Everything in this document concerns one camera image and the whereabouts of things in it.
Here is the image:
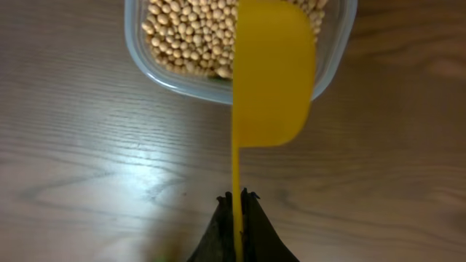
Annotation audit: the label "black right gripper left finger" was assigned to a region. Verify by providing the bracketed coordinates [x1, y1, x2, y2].
[187, 192, 234, 262]

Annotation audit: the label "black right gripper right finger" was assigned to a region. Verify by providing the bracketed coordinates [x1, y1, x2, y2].
[241, 188, 299, 262]

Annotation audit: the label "yellow plastic measuring scoop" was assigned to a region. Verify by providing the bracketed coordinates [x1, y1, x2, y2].
[232, 0, 316, 261]

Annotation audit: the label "clear plastic soybean container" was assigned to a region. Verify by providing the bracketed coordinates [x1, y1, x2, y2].
[125, 0, 358, 105]

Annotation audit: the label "soybeans in container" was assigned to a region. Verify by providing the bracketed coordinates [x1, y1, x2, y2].
[141, 0, 327, 79]

